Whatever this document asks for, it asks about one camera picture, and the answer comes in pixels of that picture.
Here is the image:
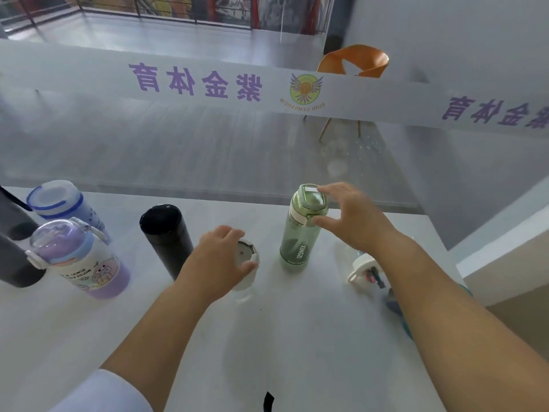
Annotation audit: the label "white table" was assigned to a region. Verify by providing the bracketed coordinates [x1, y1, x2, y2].
[0, 186, 466, 412]

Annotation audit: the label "clear bottle white lid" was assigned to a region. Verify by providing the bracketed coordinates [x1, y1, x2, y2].
[231, 239, 261, 302]

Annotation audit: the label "orange chair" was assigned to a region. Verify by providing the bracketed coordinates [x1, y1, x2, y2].
[302, 43, 390, 142]

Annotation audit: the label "teal water bottle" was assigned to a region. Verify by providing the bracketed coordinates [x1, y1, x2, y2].
[402, 283, 474, 340]

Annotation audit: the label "person's left forearm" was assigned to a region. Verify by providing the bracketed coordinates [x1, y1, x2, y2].
[101, 280, 220, 412]

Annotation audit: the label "clear bottle white ends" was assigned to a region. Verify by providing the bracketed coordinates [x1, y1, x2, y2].
[346, 251, 389, 296]

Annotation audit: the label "black thermos flask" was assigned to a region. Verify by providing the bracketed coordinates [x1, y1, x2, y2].
[139, 204, 194, 282]

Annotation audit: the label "black railing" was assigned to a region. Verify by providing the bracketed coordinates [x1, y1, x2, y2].
[0, 0, 335, 37]

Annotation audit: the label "green transparent bottle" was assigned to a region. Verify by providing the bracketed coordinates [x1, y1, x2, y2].
[279, 184, 330, 272]

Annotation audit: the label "person's right hand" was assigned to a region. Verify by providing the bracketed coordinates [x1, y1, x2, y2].
[311, 182, 400, 253]

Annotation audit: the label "person's white shirt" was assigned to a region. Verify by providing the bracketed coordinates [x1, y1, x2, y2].
[49, 369, 154, 412]

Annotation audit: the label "person's left hand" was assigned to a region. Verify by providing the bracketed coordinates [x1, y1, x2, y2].
[173, 225, 260, 305]

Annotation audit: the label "white bottle blue ring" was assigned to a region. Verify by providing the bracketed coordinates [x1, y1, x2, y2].
[26, 180, 112, 245]

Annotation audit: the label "frosted band with purple print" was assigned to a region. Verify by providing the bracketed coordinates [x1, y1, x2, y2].
[0, 38, 549, 140]

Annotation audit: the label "person's right forearm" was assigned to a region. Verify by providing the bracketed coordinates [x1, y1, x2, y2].
[368, 237, 549, 412]

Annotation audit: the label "clear bottle grey cap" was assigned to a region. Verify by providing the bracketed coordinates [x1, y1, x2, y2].
[385, 287, 405, 319]

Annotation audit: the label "small lilac cartoon bottle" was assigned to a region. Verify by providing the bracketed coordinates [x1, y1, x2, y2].
[25, 217, 131, 300]

